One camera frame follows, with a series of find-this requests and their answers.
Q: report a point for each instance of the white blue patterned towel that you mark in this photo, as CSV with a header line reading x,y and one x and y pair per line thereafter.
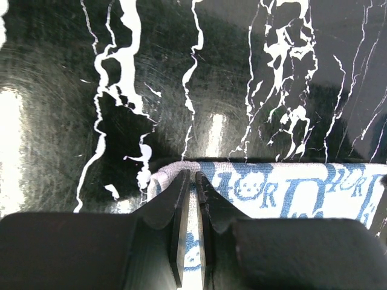
x,y
273,191

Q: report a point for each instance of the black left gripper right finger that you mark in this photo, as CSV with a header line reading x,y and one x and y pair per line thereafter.
x,y
238,252

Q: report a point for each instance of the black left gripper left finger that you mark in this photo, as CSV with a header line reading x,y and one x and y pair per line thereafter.
x,y
141,250

